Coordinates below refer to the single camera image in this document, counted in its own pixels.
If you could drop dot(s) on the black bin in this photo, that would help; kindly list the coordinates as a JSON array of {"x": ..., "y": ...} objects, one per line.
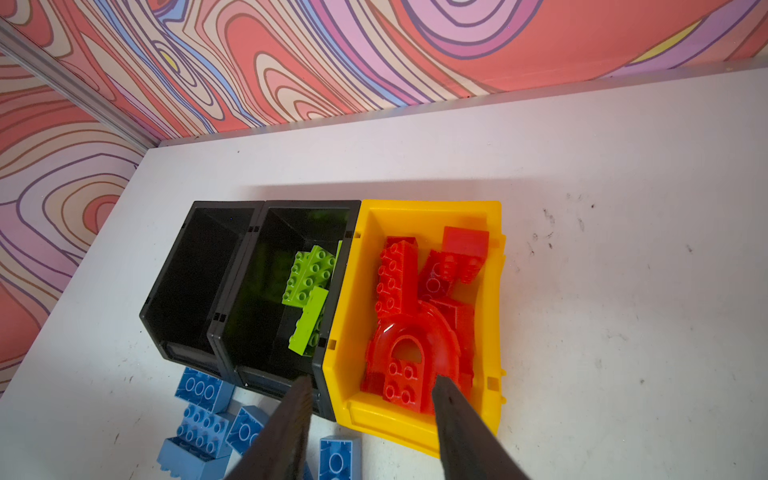
[
  {"x": 290, "y": 248},
  {"x": 180, "y": 306}
]

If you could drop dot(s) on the red arch lego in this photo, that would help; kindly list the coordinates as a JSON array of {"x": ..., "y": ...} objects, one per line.
[{"x": 406, "y": 355}]

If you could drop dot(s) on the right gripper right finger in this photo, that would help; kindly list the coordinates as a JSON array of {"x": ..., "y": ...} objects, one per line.
[{"x": 468, "y": 448}]

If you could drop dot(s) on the blue lego brick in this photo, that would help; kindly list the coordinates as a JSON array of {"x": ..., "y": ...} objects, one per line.
[
  {"x": 208, "y": 392},
  {"x": 340, "y": 458},
  {"x": 248, "y": 423},
  {"x": 199, "y": 449}
]

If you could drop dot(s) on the yellow plastic bin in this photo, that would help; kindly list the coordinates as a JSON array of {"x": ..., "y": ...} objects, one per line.
[{"x": 420, "y": 300}]

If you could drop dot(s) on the green lego brick top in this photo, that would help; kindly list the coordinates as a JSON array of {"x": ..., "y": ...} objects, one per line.
[{"x": 306, "y": 334}]

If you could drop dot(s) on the lone green lego brick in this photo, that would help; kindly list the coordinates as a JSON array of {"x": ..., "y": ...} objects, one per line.
[{"x": 310, "y": 269}]

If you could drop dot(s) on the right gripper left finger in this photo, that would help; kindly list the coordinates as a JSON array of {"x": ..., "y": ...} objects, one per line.
[{"x": 279, "y": 451}]

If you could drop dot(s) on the left black bin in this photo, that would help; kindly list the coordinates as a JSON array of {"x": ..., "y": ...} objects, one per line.
[{"x": 180, "y": 306}]

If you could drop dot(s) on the red lego brick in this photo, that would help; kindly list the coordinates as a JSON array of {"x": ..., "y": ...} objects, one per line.
[
  {"x": 439, "y": 275},
  {"x": 464, "y": 253},
  {"x": 397, "y": 285},
  {"x": 460, "y": 317}
]

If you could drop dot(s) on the middle black bin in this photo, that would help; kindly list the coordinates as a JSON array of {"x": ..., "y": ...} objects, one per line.
[{"x": 290, "y": 248}]

